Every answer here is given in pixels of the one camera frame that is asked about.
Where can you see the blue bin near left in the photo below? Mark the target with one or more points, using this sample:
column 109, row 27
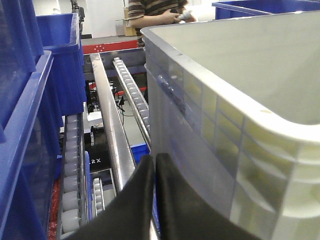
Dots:
column 28, row 159

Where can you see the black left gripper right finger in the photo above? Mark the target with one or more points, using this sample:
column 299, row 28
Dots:
column 183, row 214

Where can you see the blue bin lower shelf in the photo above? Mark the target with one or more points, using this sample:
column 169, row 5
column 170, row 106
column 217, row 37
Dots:
column 139, row 150

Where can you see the blue bin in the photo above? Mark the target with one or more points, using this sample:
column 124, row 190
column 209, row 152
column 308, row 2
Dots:
column 60, row 34
column 248, row 8
column 28, row 159

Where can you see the blue bin far left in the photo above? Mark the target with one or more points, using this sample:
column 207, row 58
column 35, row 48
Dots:
column 60, row 34

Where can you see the white roller conveyor track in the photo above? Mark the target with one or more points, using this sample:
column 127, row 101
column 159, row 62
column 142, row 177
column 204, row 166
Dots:
column 137, row 102

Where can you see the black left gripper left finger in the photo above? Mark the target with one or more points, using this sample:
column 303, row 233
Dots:
column 128, row 215

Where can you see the white roller track left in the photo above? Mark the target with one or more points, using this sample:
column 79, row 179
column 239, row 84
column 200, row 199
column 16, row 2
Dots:
column 70, row 207

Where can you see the white plastic tote bin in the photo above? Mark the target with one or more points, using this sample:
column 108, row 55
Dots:
column 236, row 104

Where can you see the metal shelf rail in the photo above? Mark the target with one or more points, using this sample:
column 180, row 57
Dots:
column 121, row 157

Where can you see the blue bin top right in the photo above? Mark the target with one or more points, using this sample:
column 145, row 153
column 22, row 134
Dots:
column 248, row 8

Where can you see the red shelf frame beam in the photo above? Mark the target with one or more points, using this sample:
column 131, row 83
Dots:
column 107, row 47

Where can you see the cardboard box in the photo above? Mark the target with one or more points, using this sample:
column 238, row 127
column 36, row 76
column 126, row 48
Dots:
column 122, row 26

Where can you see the person in striped shirt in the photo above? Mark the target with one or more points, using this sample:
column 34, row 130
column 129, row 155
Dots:
column 148, row 13

